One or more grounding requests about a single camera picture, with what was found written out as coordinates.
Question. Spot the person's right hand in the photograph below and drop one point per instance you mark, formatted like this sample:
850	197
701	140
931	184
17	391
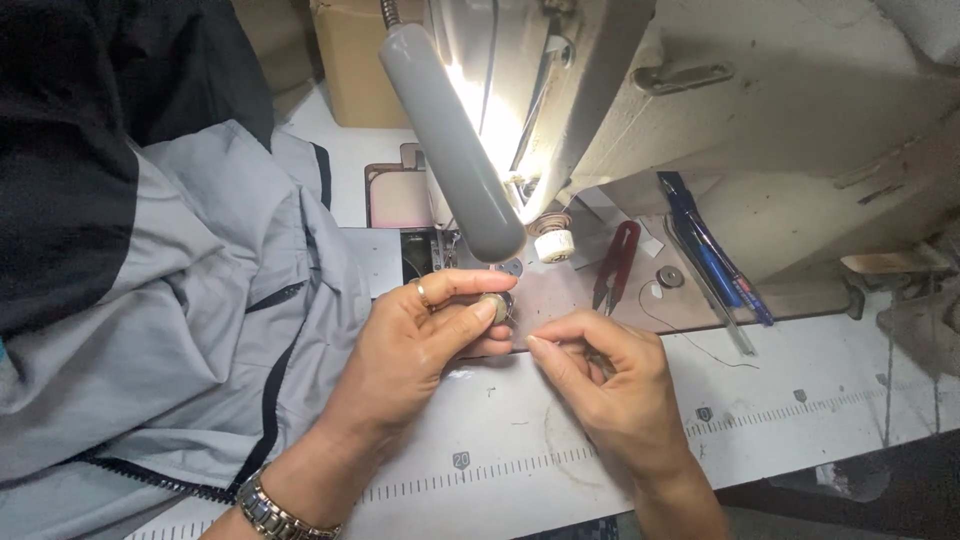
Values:
622	390

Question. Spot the person's left hand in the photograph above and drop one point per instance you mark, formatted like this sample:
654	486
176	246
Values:
401	360

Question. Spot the metal bobbin case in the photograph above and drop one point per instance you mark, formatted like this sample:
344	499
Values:
499	306

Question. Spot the dark loose thread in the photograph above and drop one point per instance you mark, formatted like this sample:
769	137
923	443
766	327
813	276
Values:
675	330

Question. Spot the metal bobbin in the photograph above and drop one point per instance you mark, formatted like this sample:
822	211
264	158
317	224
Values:
670	277

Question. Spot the red thread snips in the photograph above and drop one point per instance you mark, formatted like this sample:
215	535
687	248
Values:
616	264

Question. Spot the round metal disc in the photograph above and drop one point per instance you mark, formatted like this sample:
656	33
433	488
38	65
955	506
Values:
511	266

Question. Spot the dark blue pen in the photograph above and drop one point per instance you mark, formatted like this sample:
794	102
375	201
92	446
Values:
739	281

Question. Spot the white thread spool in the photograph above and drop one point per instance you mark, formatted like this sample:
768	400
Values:
554	244

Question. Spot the silver and gold wristwatch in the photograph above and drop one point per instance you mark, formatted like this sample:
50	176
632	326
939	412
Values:
276	510

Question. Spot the grey gooseneck lamp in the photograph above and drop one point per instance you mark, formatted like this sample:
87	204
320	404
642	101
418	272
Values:
450	135

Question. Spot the grey and black jacket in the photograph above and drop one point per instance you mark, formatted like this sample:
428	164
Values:
157	300

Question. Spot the beige industrial sewing machine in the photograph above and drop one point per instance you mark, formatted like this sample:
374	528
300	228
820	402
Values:
712	135

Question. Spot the cardboard box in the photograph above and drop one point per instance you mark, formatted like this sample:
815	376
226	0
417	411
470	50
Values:
360	64

